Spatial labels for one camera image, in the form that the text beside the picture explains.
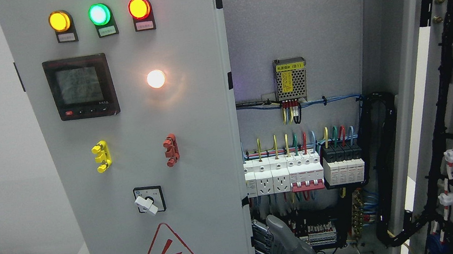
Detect dark grey robot hand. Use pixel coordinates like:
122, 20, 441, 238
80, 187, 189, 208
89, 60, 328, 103
252, 215, 316, 254

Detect relay terminal row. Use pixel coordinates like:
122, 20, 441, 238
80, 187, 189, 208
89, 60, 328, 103
286, 211, 338, 249

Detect white socket modules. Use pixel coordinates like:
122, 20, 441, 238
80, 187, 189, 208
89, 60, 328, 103
243, 156, 291, 198

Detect red four-pole circuit breaker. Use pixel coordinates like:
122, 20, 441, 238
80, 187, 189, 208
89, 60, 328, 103
287, 152, 325, 193

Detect black white surge protector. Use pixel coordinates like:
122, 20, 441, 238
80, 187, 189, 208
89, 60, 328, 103
320, 144, 366, 189

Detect metal mesh power supply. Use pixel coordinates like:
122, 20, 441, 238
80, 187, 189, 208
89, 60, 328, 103
272, 57, 307, 102

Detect grey cabinet body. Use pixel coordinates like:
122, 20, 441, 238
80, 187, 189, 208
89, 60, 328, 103
223, 0, 422, 233

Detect white glowing indicator lamp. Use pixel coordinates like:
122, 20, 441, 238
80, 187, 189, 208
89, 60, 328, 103
146, 69, 166, 89

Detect black digital power meter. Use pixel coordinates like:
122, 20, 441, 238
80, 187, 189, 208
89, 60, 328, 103
42, 52, 120, 121

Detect red indicator lamp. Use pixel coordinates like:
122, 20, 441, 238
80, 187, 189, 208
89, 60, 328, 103
128, 0, 151, 20

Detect green indicator lamp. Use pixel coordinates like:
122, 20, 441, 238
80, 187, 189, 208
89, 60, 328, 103
88, 3, 111, 27

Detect yellow indicator lamp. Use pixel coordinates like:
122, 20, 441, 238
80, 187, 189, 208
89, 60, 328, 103
48, 10, 72, 33

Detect white rotary selector switch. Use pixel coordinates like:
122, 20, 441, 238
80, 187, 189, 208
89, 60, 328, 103
133, 186, 167, 215

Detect red terminal post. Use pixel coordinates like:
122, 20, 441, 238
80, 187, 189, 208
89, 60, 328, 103
162, 133, 180, 168

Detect right black cable loom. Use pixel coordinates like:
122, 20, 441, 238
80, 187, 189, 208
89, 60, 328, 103
353, 90, 416, 250

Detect yellow terminal post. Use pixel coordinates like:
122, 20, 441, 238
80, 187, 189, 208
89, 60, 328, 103
91, 140, 113, 173

